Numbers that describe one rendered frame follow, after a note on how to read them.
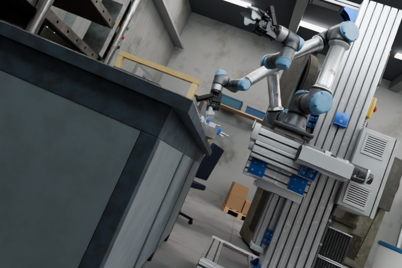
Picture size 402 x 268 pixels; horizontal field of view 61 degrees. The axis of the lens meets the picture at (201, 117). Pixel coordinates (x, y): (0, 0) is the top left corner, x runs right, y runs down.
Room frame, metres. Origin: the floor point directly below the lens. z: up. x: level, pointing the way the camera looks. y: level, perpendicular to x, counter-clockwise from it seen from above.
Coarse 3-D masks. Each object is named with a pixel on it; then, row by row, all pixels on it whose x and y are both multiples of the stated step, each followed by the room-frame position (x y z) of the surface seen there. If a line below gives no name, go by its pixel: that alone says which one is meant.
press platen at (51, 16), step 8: (24, 0) 1.40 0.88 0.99; (32, 0) 1.42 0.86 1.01; (32, 8) 1.48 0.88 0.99; (48, 16) 1.56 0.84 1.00; (56, 16) 1.61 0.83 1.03; (56, 24) 1.64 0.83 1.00; (64, 24) 1.69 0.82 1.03; (64, 32) 1.72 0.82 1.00; (72, 32) 1.79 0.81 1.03; (72, 40) 1.82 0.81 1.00; (80, 40) 1.89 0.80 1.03; (80, 48) 1.94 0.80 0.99; (88, 48) 2.01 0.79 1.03; (96, 56) 2.15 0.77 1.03
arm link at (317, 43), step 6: (318, 36) 1.83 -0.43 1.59; (324, 36) 1.82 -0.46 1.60; (306, 42) 1.82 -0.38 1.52; (312, 42) 1.82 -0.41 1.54; (318, 42) 1.83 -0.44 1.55; (324, 42) 1.83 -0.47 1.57; (306, 48) 1.81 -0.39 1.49; (312, 48) 1.83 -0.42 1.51; (318, 48) 1.85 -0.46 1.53; (324, 48) 1.86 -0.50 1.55; (294, 54) 1.80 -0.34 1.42; (300, 54) 1.81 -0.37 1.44; (306, 54) 1.84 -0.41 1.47; (264, 60) 1.83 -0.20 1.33; (270, 60) 1.77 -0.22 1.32; (264, 66) 1.85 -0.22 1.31; (270, 66) 1.80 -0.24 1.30
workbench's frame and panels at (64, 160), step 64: (0, 64) 0.97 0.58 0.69; (64, 64) 0.95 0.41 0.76; (0, 128) 0.96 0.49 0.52; (64, 128) 0.94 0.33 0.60; (128, 128) 0.92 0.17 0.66; (192, 128) 1.23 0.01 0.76; (0, 192) 0.95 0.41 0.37; (64, 192) 0.93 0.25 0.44; (128, 192) 0.91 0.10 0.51; (0, 256) 0.94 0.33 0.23; (64, 256) 0.92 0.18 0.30; (128, 256) 1.29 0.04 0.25
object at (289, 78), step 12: (300, 60) 3.95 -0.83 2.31; (312, 60) 3.87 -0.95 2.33; (288, 72) 4.32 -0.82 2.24; (300, 72) 3.81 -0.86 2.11; (312, 72) 3.77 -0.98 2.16; (288, 84) 4.06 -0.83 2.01; (300, 84) 3.81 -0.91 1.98; (312, 84) 3.77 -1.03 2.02; (288, 96) 3.84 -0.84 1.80; (288, 108) 3.91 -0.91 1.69; (264, 120) 4.58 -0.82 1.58; (264, 192) 4.31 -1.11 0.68; (252, 204) 4.67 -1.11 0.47; (264, 204) 4.12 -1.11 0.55; (252, 216) 4.45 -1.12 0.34; (252, 228) 4.22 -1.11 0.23
